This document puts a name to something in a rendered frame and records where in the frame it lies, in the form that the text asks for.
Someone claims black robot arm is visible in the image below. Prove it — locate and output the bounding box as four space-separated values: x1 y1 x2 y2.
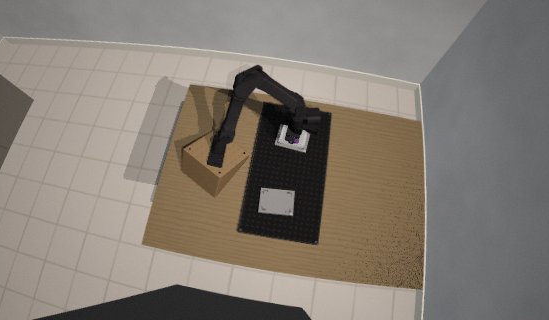
207 65 321 168

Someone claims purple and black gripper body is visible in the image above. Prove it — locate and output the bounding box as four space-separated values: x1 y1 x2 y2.
285 122 302 142

